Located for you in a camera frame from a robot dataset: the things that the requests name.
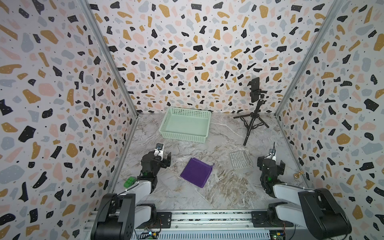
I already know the green toy block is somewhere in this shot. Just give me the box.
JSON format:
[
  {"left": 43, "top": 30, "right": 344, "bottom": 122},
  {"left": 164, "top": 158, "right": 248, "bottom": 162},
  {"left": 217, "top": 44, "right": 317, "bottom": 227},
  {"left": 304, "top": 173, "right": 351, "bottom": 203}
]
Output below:
[{"left": 124, "top": 177, "right": 137, "bottom": 189}]

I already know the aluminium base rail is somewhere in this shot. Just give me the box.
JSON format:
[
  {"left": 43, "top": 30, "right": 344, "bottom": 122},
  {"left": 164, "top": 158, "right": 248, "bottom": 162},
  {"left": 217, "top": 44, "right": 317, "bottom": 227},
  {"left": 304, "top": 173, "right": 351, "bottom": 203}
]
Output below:
[{"left": 83, "top": 209, "right": 340, "bottom": 240}]

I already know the left circuit board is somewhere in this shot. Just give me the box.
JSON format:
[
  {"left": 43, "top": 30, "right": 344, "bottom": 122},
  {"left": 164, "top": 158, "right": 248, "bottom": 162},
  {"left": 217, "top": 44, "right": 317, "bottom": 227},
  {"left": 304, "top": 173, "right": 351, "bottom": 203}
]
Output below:
[{"left": 139, "top": 230, "right": 160, "bottom": 240}]

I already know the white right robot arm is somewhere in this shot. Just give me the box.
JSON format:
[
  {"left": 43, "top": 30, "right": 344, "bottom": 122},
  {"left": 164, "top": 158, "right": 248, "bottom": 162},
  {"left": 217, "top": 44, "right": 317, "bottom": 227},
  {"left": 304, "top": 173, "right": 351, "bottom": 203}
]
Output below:
[{"left": 253, "top": 155, "right": 352, "bottom": 240}]

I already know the grey striped dishcloth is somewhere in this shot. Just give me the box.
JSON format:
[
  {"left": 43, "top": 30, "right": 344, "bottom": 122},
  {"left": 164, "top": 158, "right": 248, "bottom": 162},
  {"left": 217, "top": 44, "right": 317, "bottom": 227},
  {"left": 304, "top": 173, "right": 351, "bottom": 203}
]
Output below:
[{"left": 229, "top": 151, "right": 253, "bottom": 170}]

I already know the mint green plastic basket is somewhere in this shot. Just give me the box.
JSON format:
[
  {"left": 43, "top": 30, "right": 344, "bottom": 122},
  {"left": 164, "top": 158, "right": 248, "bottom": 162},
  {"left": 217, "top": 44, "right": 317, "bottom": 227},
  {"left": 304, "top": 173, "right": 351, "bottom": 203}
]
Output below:
[{"left": 159, "top": 108, "right": 212, "bottom": 143}]

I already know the black tripod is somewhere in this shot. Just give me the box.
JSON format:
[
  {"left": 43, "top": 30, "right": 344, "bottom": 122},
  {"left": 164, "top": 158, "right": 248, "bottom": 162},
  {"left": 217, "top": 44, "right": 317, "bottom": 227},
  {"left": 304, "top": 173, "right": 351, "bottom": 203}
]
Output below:
[{"left": 234, "top": 99, "right": 270, "bottom": 146}]

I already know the brass knob on wall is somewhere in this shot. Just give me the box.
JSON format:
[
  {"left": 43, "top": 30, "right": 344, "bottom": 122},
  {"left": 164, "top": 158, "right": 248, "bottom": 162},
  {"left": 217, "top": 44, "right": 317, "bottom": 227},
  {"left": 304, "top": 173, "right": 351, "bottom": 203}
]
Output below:
[{"left": 294, "top": 171, "right": 304, "bottom": 179}]

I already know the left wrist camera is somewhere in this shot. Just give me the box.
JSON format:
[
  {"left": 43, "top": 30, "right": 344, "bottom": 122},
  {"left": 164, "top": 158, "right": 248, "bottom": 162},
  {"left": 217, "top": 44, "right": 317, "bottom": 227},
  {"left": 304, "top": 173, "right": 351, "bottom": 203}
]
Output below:
[{"left": 154, "top": 143, "right": 164, "bottom": 159}]

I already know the circuit board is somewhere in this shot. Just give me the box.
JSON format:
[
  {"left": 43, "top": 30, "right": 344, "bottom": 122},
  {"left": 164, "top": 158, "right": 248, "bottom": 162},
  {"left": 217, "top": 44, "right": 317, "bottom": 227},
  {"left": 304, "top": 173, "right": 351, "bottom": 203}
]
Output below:
[
  {"left": 139, "top": 230, "right": 160, "bottom": 240},
  {"left": 270, "top": 230, "right": 286, "bottom": 240}
]

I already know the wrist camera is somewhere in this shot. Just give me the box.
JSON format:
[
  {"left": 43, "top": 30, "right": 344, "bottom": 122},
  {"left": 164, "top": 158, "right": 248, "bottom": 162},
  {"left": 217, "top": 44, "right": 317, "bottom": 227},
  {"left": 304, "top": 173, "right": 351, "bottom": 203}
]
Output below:
[
  {"left": 266, "top": 149, "right": 277, "bottom": 161},
  {"left": 154, "top": 143, "right": 164, "bottom": 159}
]

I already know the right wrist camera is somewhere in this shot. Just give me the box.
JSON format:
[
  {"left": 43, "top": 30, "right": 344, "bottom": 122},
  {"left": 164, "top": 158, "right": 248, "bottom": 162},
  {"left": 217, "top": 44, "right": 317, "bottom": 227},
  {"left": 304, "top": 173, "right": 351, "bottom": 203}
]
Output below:
[{"left": 266, "top": 149, "right": 277, "bottom": 161}]

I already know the purple cloth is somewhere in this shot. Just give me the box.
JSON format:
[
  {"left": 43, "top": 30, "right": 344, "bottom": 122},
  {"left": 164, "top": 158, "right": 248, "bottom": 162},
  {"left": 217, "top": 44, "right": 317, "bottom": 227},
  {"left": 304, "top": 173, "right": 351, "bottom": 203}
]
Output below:
[{"left": 180, "top": 158, "right": 214, "bottom": 188}]

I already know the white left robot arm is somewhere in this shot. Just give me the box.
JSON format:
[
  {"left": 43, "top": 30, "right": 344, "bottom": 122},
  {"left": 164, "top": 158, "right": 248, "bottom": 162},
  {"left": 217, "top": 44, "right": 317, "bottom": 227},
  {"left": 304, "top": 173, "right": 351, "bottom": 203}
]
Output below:
[{"left": 90, "top": 150, "right": 172, "bottom": 240}]

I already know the black smartphone on tripod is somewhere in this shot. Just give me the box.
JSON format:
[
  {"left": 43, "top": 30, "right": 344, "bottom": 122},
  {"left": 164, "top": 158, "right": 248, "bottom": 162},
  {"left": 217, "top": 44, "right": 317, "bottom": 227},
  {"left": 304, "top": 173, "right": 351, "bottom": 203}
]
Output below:
[{"left": 249, "top": 77, "right": 261, "bottom": 103}]

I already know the right circuit board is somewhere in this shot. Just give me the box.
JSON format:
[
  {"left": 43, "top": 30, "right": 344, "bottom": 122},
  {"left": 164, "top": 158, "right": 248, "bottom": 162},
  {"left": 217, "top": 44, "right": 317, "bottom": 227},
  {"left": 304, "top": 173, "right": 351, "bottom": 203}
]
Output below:
[{"left": 270, "top": 230, "right": 286, "bottom": 240}]

